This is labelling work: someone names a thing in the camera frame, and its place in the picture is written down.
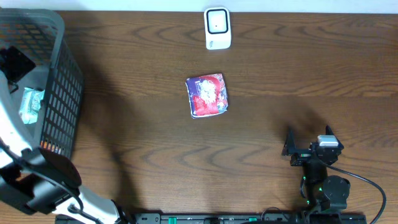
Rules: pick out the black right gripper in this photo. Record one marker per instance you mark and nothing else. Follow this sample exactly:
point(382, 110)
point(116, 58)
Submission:
point(290, 147)

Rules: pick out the purple red noodle packet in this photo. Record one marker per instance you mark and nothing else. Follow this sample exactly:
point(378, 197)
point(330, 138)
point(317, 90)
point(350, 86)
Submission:
point(207, 95)

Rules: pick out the red orange snack bag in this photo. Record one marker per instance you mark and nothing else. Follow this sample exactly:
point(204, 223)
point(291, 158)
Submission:
point(48, 145)

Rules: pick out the teal white snack packet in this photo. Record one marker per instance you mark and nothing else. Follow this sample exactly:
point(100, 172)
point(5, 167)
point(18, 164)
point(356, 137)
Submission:
point(30, 105)

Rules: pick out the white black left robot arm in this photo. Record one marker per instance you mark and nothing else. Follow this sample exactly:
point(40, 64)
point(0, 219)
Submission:
point(41, 181)

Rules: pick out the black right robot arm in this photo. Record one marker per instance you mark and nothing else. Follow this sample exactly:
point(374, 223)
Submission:
point(324, 193)

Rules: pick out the white barcode scanner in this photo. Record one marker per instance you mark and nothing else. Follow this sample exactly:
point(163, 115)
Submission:
point(217, 28)

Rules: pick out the dark grey plastic basket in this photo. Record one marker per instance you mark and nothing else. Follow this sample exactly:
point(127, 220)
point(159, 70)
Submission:
point(39, 35)

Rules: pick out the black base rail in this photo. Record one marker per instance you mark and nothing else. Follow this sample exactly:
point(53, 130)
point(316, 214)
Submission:
point(278, 218)

